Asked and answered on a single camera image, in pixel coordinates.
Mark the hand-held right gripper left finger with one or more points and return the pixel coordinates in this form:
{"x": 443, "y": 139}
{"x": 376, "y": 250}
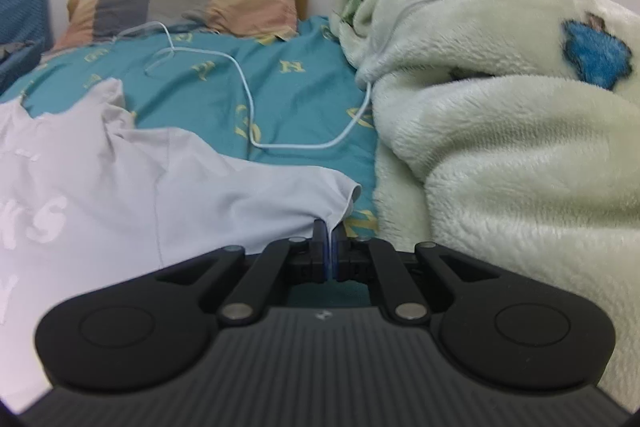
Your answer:
{"x": 322, "y": 257}

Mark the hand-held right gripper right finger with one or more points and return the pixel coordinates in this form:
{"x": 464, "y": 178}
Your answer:
{"x": 342, "y": 257}

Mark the white printed t-shirt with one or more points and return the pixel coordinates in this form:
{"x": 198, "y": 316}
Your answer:
{"x": 100, "y": 217}

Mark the teal printed bed sheet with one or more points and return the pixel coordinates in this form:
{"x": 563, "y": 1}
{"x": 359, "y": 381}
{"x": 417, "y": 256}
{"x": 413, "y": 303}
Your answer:
{"x": 290, "y": 107}

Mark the cream fleece printed blanket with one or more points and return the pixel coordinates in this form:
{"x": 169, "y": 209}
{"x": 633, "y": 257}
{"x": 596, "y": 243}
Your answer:
{"x": 500, "y": 132}

